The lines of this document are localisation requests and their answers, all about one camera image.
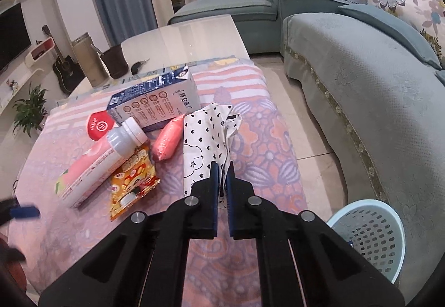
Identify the pink yogurt bottle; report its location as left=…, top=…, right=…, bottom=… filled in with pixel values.
left=55, top=117, right=147, bottom=208

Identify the orange snack packet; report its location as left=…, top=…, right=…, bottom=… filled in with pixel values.
left=109, top=144, right=161, bottom=221

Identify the pink foam packet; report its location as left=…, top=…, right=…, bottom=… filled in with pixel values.
left=152, top=114, right=185, bottom=162

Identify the red paper cup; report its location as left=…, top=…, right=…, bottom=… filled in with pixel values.
left=87, top=111, right=115, bottom=141

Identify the white heart pattern bag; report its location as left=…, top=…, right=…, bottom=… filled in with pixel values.
left=182, top=103, right=242, bottom=197

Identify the blue milk carton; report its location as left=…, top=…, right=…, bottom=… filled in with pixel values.
left=106, top=66, right=201, bottom=132

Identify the light blue laundry basket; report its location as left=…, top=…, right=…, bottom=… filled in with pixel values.
left=327, top=199, right=406, bottom=284

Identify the green potted plant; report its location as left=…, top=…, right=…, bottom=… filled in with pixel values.
left=13, top=85, right=48, bottom=137

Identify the white tv shelf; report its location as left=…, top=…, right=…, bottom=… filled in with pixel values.
left=1, top=36, right=56, bottom=113

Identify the black acoustic guitar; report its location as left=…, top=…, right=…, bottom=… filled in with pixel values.
left=41, top=25, right=85, bottom=96

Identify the black television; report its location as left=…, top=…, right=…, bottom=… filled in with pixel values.
left=0, top=3, right=31, bottom=71

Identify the teal fabric sofa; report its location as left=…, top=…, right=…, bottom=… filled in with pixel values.
left=170, top=0, right=444, bottom=306

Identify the gold thermos bottle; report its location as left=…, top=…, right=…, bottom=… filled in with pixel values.
left=72, top=32, right=108, bottom=87

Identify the dark brown cup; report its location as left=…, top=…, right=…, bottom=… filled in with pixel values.
left=100, top=44, right=129, bottom=80

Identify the black car key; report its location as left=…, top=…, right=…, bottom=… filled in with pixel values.
left=130, top=59, right=148, bottom=75

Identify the white air conditioner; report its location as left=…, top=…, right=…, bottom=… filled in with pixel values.
left=56, top=0, right=109, bottom=52

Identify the white coffee table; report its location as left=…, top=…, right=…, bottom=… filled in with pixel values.
left=67, top=14, right=251, bottom=99

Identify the teal seat cushion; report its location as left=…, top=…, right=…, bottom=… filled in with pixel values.
left=338, top=4, right=442, bottom=70

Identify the floral sofa cushion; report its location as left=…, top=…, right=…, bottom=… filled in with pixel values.
left=368, top=0, right=444, bottom=64

